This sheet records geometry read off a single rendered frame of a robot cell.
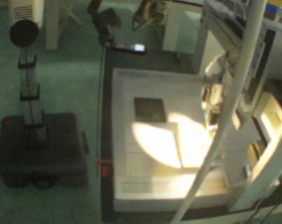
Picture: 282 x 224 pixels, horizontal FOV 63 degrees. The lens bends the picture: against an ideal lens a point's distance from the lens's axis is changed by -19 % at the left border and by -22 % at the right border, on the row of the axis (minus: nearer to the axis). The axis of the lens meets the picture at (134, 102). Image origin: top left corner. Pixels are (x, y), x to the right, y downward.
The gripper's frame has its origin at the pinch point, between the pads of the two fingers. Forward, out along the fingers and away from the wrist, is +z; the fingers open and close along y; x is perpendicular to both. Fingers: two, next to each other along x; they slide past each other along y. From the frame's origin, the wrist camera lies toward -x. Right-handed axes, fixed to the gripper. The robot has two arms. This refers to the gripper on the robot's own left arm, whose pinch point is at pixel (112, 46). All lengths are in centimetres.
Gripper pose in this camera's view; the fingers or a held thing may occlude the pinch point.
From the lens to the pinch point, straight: 148.3
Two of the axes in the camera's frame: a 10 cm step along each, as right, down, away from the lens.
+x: -9.2, 2.8, 2.7
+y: 0.4, -6.2, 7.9
